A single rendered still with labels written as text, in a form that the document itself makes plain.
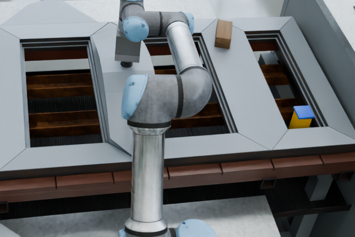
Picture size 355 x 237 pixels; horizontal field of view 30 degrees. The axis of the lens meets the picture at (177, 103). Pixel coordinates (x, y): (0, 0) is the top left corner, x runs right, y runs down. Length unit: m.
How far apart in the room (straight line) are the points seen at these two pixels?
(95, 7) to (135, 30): 0.95
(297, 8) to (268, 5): 1.60
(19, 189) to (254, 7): 2.70
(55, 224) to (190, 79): 0.74
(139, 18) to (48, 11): 0.88
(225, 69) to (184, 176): 0.53
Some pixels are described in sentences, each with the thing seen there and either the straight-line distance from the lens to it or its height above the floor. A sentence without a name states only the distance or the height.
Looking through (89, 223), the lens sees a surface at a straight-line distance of 2.20.
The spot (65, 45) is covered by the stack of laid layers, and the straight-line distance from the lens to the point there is 2.60.
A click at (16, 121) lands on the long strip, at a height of 0.87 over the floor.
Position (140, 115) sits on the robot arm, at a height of 1.27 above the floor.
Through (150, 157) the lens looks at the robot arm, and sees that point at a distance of 1.73.
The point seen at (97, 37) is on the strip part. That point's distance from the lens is 2.51.
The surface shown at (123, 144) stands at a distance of 2.14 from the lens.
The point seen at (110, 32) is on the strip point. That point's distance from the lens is 2.59.
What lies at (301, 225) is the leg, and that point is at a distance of 2.69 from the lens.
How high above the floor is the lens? 2.45
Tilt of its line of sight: 43 degrees down
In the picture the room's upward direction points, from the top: 9 degrees clockwise
